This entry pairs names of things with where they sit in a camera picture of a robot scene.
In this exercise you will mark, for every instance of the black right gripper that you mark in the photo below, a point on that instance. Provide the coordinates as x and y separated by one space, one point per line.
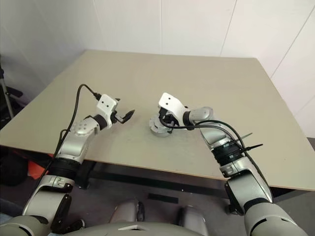
172 119

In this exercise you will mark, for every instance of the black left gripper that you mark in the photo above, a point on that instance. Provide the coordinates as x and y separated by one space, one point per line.
116 118

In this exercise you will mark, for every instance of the grey motor housing copper windings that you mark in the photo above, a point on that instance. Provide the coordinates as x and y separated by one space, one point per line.
158 132

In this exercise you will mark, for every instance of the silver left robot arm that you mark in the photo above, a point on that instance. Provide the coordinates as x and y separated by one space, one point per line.
71 145

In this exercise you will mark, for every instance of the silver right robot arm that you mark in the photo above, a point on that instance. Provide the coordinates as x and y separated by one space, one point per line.
251 182

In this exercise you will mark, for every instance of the black floor tape strip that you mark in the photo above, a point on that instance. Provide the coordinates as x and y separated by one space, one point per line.
163 198

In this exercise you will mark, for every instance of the grey right robot leg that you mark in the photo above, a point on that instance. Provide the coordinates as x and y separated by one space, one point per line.
192 217

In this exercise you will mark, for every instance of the grey robot leg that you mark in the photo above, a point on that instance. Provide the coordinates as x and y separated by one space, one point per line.
192 217
126 209

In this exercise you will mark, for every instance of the grey left robot leg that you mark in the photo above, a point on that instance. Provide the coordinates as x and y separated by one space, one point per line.
126 209

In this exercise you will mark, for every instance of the red orange object under table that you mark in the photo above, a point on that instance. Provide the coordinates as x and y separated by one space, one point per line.
38 169

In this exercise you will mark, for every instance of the black folding cart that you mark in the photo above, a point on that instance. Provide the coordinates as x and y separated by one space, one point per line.
13 92

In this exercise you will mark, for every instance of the silver metal pole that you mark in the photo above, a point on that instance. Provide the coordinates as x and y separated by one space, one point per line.
7 100

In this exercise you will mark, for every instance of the grey robot torso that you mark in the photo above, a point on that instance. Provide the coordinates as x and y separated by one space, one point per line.
128 231

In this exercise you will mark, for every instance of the black sneaker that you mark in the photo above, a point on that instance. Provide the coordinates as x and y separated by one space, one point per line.
78 225

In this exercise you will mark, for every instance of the black round bag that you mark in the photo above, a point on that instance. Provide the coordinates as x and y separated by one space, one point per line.
11 169

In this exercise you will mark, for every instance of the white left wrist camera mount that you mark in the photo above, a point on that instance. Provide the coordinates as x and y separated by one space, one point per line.
105 103

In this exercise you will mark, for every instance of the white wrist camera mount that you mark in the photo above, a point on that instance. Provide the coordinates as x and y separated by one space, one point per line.
169 100
105 103

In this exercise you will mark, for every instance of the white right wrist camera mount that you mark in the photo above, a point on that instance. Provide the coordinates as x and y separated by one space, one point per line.
169 100

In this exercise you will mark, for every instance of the black metal table frame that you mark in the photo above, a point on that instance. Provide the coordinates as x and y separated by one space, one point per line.
147 175

